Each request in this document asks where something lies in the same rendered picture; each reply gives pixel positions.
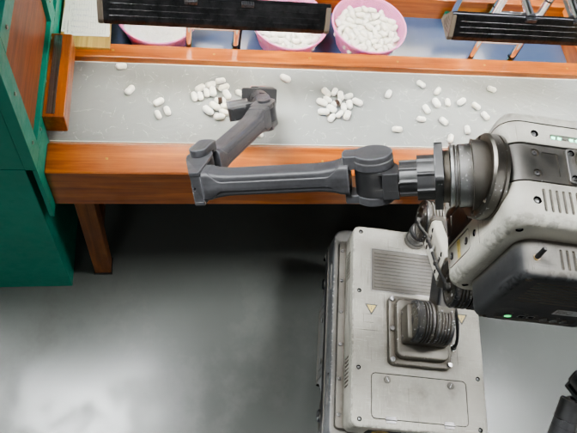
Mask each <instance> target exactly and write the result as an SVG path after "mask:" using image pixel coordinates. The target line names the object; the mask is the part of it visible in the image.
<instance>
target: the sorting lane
mask: <svg viewBox="0 0 577 433"><path fill-rule="evenodd" d="M116 64H118V62H95V61H75V65H74V75H73V84H72V93H71V103H70V121H69V130H67V131H51V135H50V142H93V143H196V142H197V141H198V140H201V139H214V140H217V139H218V138H219V137H220V136H222V135H223V134H224V133H225V132H226V131H228V130H229V129H230V128H231V127H232V126H233V125H235V124H236V123H237V122H238V121H239V120H238V121H232V122H230V120H229V117H228V116H226V115H225V119H219V120H216V119H214V114H215V113H219V111H216V110H214V109H213V111H214V113H213V114H212V115H208V114H207V113H205V112H204V111H203V106H205V105H207V106H209V103H210V102H211V101H214V99H215V98H216V97H224V98H225V96H224V95H223V93H222V91H220V90H219V86H220V85H221V84H216V85H215V88H216V96H215V97H212V96H209V97H205V96H204V93H203V91H201V92H202V93H203V100H202V101H200V100H199V99H198V98H197V101H193V100H192V99H191V92H193V91H194V92H196V91H195V87H196V86H198V85H199V84H201V83H202V84H204V85H205V83H207V82H210V81H215V80H216V78H221V77H224V78H225V79H226V82H225V83H228V84H229V89H228V91H229V93H230V94H231V98H230V99H226V98H225V99H226V101H234V100H239V99H241V96H239V95H237V94H236V93H235V90H236V89H239V90H241V89H242V88H243V87H244V88H250V87H251V86H265V87H274V88H275V89H276V90H277V92H276V114H277V120H278V125H277V126H276V127H275V129H274V130H273V131H265V132H263V133H264V136H263V137H261V138H259V137H257V138H256V139H255V140H254V141H253V142H252V143H251V144H250V145H300V146H352V147H363V146H367V145H372V144H380V145H385V146H388V147H404V148H433V147H434V143H438V142H442V148H447V147H448V145H449V144H451V145H453V144H455V146H457V144H458V143H469V141H470V139H476V138H477V137H478V136H480V135H482V134H483V133H489V131H490V129H491V128H492V127H493V125H494V124H495V122H496V121H497V120H498V119H499V118H500V117H501V116H503V115H505V114H508V113H521V114H527V115H533V116H539V117H545V118H551V119H561V120H567V121H573V122H577V79H555V78H532V77H509V76H463V75H441V74H417V73H394V72H371V71H348V70H303V69H279V68H257V67H233V66H210V65H187V64H142V63H126V64H127V68H126V69H125V70H117V69H116V68H115V65H116ZM281 74H285V75H287V76H290V78H291V81H290V82H284V81H282V80H281V79H280V75H281ZM418 80H421V81H422V82H424V83H425V84H426V87H425V88H421V87H419V86H418V85H417V84H416V82H417V81H418ZM130 85H133V86H134V87H135V90H134V91H133V92H132V93H131V94H130V95H126V94H125V89H126V88H128V87H129V86H130ZM488 86H492V87H495V88H496V92H494V93H493V92H490V91H488V90H487V87H488ZM438 87H440V88H441V92H440V93H439V94H438V95H435V94H434V91H435V90H436V89H437V88H438ZM322 88H327V89H328V90H330V91H332V90H333V89H334V88H337V89H338V91H343V95H346V94H348V93H352V94H353V97H352V98H351V99H349V100H352V99H353V98H357V99H359V100H362V102H363V104H362V106H360V107H358V106H357V105H355V104H353V108H352V109H350V111H351V115H350V117H349V119H348V120H345V119H344V118H343V116H344V113H345V112H344V113H343V115H342V116H341V117H340V118H337V117H336V118H335V119H334V120H333V121H332V122H329V121H328V117H329V116H330V115H331V114H332V113H331V112H330V113H329V114H328V115H319V114H318V110H319V109H320V108H326V107H322V106H321V105H319V104H318V103H317V102H316V100H317V99H318V98H322V99H323V98H324V96H325V95H324V94H323V93H322V91H321V89H322ZM388 89H390V90H391V91H392V95H391V97H390V98H386V97H385V94H386V91H387V90H388ZM196 93H197V92H196ZM160 97H162V98H163V99H164V103H163V104H161V105H159V106H158V107H155V106H154V104H153V101H154V100H156V99H158V98H160ZM433 98H437V99H438V100H439V101H440V103H441V106H440V107H439V108H436V107H435V106H434V104H433V102H432V99H433ZM446 98H448V99H450V102H451V106H449V107H447V106H446V103H445V99H446ZM461 98H466V102H465V103H464V104H463V105H462V106H459V105H458V104H457V101H458V100H459V99H461ZM473 102H476V103H477V104H478V105H480V106H481V109H480V110H476V109H475V108H473V107H472V106H471V104H472V103H473ZM425 104H426V105H428V107H429V108H430V110H431V112H430V113H429V114H426V113H425V112H424V111H423V109H422V106H423V105H425ZM165 106H168V107H169V108H170V111H171V115H169V116H167V115H166V114H165V112H164V110H163V108H164V107H165ZM155 110H159V111H160V113H161V119H157V118H156V116H155V114H154V112H155ZM483 111H484V112H486V113H487V114H488V115H489V120H485V119H484V118H483V117H482V115H481V112H483ZM418 116H421V117H425V118H426V121H425V122H418V121H417V120H416V118H417V117H418ZM440 117H444V118H445V119H447V120H448V125H443V124H442V123H441V122H440V121H439V118H440ZM466 125H468V126H469V127H470V129H471V133H470V134H465V129H464V128H465V126H466ZM393 126H401V127H402V128H403V130H402V132H393V131H392V127H393ZM449 134H453V135H454V138H453V142H452V143H449V142H448V141H447V139H448V135H449Z"/></svg>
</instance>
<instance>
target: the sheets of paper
mask: <svg viewBox="0 0 577 433"><path fill-rule="evenodd" d="M61 32H64V33H65V34H72V35H75V36H103V37H109V34H110V24H105V23H98V16H97V2H96V0H65V6H64V16H63V21H62V27H61Z"/></svg>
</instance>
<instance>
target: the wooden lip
mask: <svg viewBox="0 0 577 433"><path fill-rule="evenodd" d="M75 55H76V48H75V43H74V40H73V35H72V34H52V39H51V44H50V51H49V58H48V66H47V73H46V80H47V82H46V88H45V95H44V103H43V110H42V119H43V121H44V124H45V127H46V130H47V131H67V130H69V121H70V103H71V93H72V84H73V75H74V65H75Z"/></svg>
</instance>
